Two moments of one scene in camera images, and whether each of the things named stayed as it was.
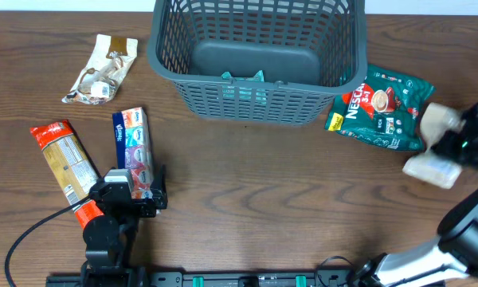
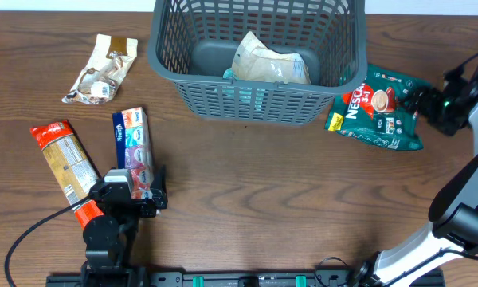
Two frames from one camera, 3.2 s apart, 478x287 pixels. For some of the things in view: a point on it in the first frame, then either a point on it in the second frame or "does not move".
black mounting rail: x=135 y=277 does not move
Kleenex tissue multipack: x=133 y=150 does not move
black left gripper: x=142 y=205 does not move
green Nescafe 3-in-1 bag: x=385 y=112 does not move
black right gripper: x=446 y=142 → x=429 y=108
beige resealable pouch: x=436 y=168 → x=254 y=61
